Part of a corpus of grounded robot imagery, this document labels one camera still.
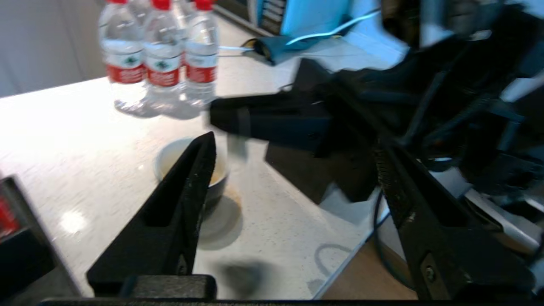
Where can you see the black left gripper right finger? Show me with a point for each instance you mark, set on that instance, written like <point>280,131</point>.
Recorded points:
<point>446,246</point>

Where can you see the round white coaster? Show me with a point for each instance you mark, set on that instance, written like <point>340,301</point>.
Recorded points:
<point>225,221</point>

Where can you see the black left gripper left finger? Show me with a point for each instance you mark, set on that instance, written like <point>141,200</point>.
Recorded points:
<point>161,238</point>

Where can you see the red snack bag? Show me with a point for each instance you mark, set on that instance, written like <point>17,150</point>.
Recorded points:
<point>6,216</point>

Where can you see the black organizer box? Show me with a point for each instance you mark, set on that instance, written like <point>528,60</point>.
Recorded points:
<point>21,255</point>

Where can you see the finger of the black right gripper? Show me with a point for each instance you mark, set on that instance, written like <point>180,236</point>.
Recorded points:
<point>272,131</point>
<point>276,106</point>

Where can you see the black mug white inside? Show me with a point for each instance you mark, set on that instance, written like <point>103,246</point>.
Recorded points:
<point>170,157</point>

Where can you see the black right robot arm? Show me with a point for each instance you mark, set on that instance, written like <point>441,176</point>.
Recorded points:
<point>476,106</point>

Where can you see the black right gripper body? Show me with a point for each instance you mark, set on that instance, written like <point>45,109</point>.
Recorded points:
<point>348,106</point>

